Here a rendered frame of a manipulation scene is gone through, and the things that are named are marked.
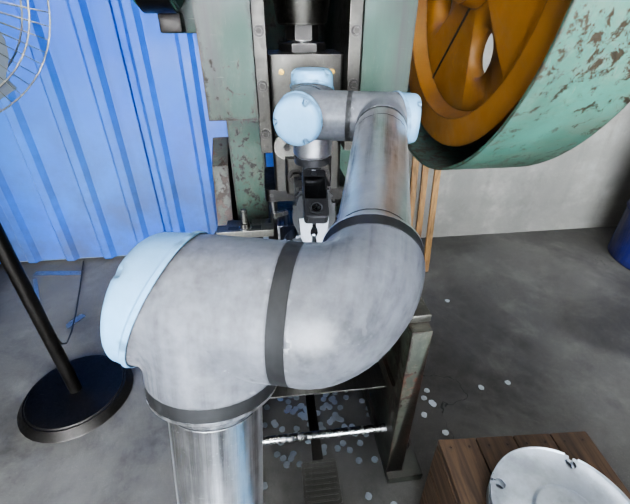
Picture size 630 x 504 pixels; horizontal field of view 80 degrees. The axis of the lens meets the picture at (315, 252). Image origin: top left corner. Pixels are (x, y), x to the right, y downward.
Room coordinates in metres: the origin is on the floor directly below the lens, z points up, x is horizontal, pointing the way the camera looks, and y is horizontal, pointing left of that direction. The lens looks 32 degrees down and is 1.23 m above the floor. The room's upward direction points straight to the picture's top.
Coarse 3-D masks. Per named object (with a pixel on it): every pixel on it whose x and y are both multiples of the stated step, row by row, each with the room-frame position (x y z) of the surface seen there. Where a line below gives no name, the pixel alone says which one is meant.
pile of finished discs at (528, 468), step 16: (528, 448) 0.49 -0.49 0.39; (544, 448) 0.49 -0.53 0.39; (512, 464) 0.46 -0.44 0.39; (528, 464) 0.46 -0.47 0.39; (544, 464) 0.46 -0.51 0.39; (560, 464) 0.46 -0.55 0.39; (576, 464) 0.46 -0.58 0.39; (496, 480) 0.43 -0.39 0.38; (512, 480) 0.43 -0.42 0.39; (528, 480) 0.43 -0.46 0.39; (544, 480) 0.43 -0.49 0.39; (560, 480) 0.42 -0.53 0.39; (576, 480) 0.42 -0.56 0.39; (592, 480) 0.42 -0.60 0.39; (608, 480) 0.42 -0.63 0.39; (496, 496) 0.39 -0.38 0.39; (512, 496) 0.39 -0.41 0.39; (528, 496) 0.39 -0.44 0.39; (544, 496) 0.39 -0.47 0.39; (560, 496) 0.39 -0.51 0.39; (576, 496) 0.39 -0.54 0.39; (592, 496) 0.39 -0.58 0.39; (608, 496) 0.39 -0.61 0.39; (624, 496) 0.39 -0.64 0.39
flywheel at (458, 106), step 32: (448, 0) 1.16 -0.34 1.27; (480, 0) 0.90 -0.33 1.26; (512, 0) 0.81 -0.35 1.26; (544, 0) 0.72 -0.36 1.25; (416, 32) 1.20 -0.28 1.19; (448, 32) 1.05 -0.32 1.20; (480, 32) 0.91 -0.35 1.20; (512, 32) 0.78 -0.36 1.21; (544, 32) 0.64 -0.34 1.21; (416, 64) 1.15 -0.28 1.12; (448, 64) 1.02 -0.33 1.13; (480, 64) 0.92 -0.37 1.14; (512, 64) 0.76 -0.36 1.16; (448, 96) 0.99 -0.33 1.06; (480, 96) 0.84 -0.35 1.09; (512, 96) 0.68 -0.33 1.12; (448, 128) 0.89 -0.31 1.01; (480, 128) 0.75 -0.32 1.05
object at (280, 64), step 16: (288, 48) 0.87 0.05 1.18; (304, 48) 0.86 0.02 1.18; (320, 48) 0.88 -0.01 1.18; (272, 64) 0.81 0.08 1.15; (288, 64) 0.81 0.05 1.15; (304, 64) 0.82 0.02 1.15; (320, 64) 0.82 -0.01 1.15; (336, 64) 0.83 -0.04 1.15; (272, 80) 0.81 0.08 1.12; (288, 80) 0.81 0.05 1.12; (336, 80) 0.83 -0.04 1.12; (272, 96) 0.81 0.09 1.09; (272, 112) 0.81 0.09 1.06; (272, 128) 0.81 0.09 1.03; (288, 144) 0.80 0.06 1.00; (336, 144) 0.83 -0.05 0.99; (288, 160) 0.78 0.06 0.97; (336, 160) 0.83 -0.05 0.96; (288, 176) 0.78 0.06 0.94; (336, 176) 0.83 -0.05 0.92; (288, 192) 0.78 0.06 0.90
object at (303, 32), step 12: (276, 0) 0.87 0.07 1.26; (288, 0) 0.85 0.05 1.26; (300, 0) 0.85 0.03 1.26; (312, 0) 0.85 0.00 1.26; (324, 0) 0.87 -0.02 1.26; (276, 12) 0.88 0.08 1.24; (288, 12) 0.85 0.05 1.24; (300, 12) 0.85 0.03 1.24; (312, 12) 0.85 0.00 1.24; (324, 12) 0.87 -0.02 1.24; (288, 24) 0.86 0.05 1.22; (300, 24) 0.86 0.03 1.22; (312, 24) 0.86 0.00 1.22; (324, 24) 0.89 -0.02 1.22; (288, 36) 0.89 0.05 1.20; (300, 36) 0.87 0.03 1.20; (312, 36) 0.88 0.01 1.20
